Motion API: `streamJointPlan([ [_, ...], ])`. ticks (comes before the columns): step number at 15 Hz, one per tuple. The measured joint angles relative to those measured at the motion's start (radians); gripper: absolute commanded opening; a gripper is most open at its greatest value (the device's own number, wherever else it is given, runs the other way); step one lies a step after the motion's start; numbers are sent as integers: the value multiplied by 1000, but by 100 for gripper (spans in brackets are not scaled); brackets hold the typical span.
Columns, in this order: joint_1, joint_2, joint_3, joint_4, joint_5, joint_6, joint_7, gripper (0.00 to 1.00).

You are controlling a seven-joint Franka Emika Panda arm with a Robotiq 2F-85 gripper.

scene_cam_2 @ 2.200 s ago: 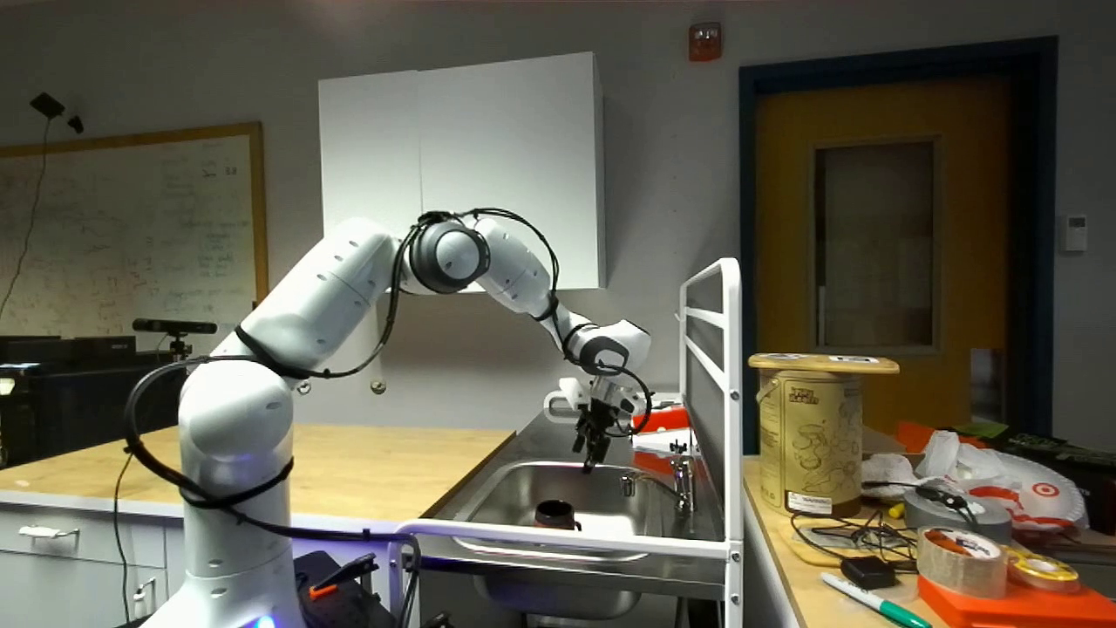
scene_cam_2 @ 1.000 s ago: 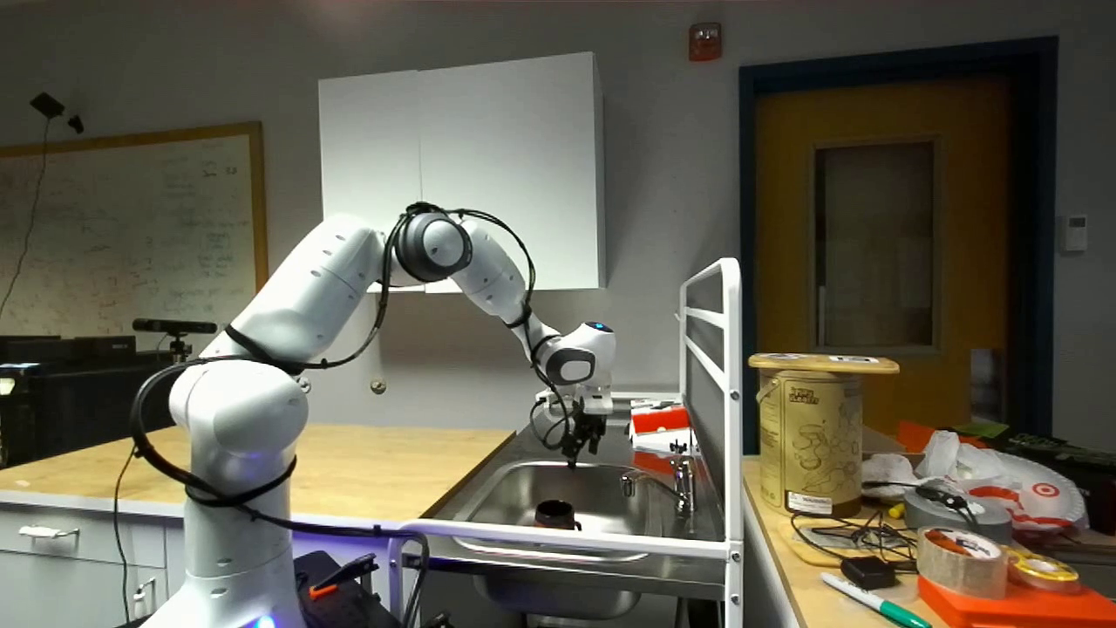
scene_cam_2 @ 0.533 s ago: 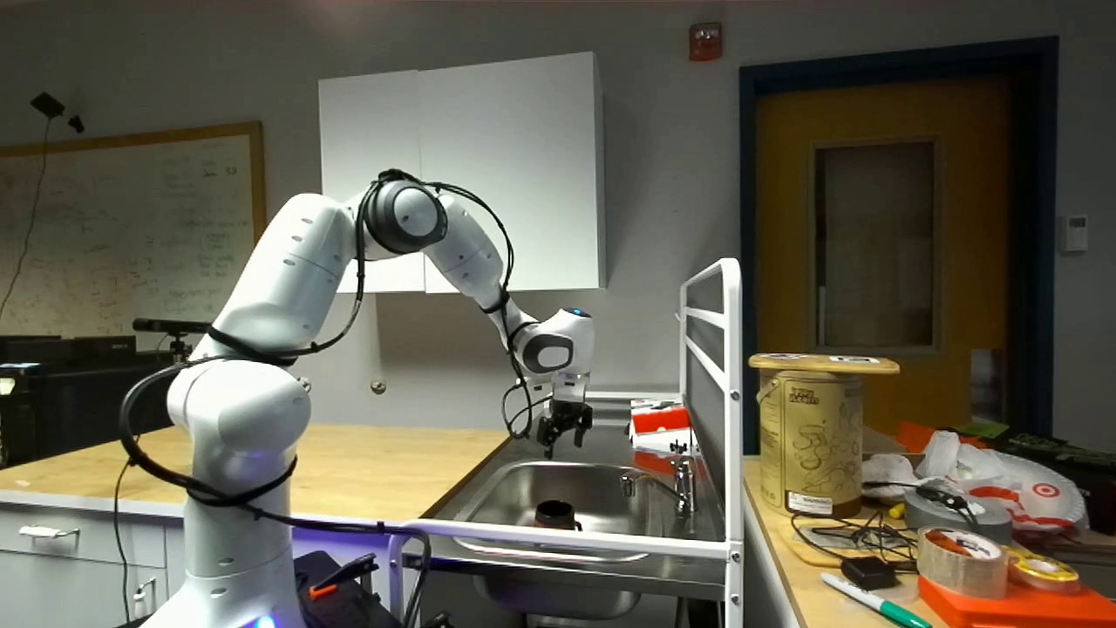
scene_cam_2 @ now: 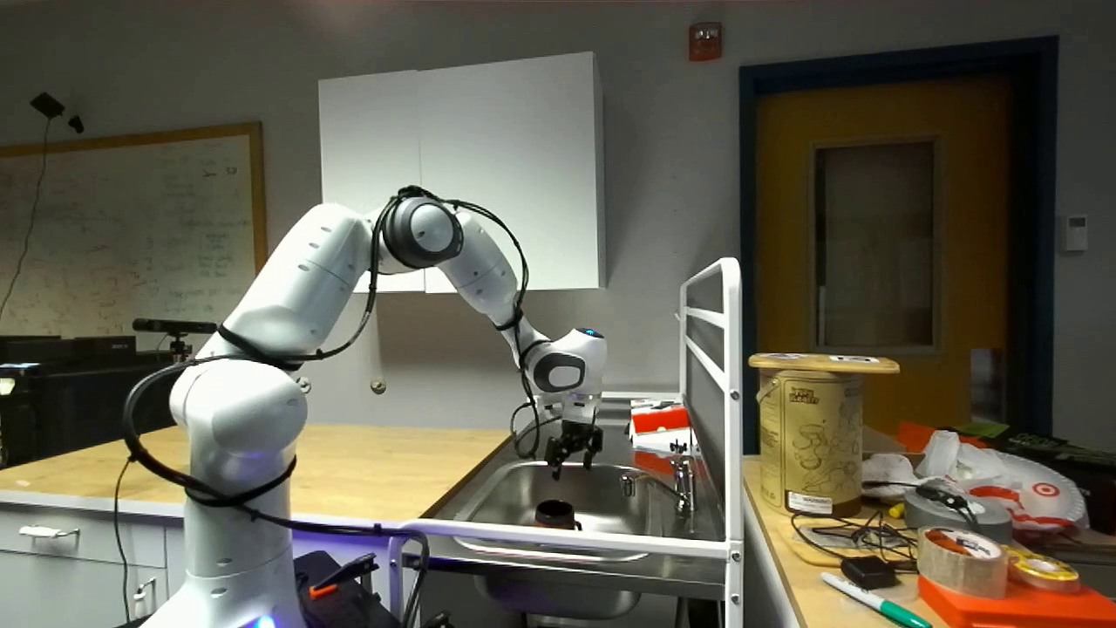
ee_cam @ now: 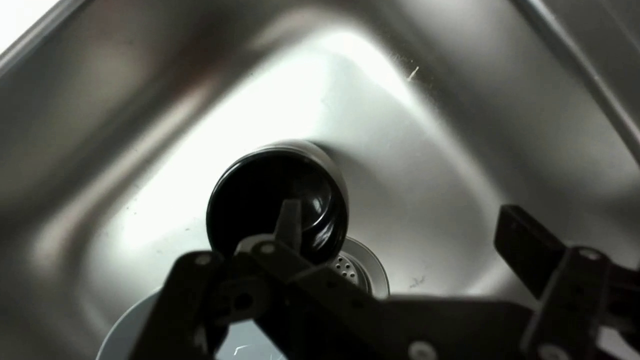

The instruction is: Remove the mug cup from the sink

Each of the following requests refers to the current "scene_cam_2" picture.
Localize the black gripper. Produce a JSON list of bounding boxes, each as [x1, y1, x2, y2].
[[539, 402, 605, 482]]

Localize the brown ceramic mug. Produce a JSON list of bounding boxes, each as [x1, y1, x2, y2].
[[533, 498, 586, 534]]

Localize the stainless steel sink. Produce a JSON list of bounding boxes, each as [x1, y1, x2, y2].
[[416, 388, 727, 623]]

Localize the chrome sink faucet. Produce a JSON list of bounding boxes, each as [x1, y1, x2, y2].
[[636, 451, 705, 527]]

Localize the red and white package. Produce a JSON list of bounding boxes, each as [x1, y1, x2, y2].
[[629, 397, 701, 465]]

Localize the yellow door with window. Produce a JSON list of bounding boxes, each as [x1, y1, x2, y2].
[[738, 37, 1059, 451]]

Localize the small black box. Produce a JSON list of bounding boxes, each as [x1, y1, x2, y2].
[[840, 556, 901, 590]]

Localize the white projection board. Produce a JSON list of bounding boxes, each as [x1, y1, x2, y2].
[[316, 49, 605, 296]]

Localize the green capped white marker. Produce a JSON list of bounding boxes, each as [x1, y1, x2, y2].
[[819, 568, 933, 628]]

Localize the brown packing tape roll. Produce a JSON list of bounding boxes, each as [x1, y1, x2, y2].
[[915, 524, 1010, 602]]

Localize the red fire alarm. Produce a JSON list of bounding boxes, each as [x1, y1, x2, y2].
[[687, 21, 725, 67]]

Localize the white plastic bag red logo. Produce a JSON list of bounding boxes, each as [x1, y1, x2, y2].
[[862, 426, 1091, 538]]

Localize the orange flat box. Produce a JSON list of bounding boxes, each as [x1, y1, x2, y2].
[[918, 573, 1116, 628]]

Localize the round gold tin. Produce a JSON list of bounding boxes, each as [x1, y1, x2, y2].
[[1004, 547, 1083, 594]]

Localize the grey drawer cabinet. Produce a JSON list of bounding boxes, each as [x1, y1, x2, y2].
[[0, 494, 188, 628]]

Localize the black equipment case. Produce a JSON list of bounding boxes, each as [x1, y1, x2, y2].
[[0, 331, 176, 469]]

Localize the wood framed whiteboard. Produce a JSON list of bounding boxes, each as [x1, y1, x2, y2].
[[0, 120, 273, 341]]

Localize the white metal rack frame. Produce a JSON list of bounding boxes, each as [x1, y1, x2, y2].
[[675, 255, 747, 628]]

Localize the thin black forearm cable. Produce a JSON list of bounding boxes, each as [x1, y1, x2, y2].
[[393, 187, 552, 465]]

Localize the wooden cable spool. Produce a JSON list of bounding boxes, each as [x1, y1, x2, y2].
[[747, 348, 902, 522]]

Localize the tangled wires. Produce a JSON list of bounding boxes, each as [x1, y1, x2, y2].
[[793, 498, 923, 565]]

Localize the black camera on stand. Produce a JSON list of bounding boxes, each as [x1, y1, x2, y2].
[[129, 313, 221, 362]]

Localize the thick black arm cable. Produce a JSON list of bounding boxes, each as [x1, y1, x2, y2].
[[117, 188, 404, 538]]

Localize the silver drawer handle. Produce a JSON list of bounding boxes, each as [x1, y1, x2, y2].
[[15, 524, 82, 556]]

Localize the white wall thermostat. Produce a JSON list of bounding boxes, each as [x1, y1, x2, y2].
[[1059, 212, 1096, 260]]

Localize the black wall mounted camera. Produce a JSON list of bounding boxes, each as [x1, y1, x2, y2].
[[28, 90, 87, 138]]

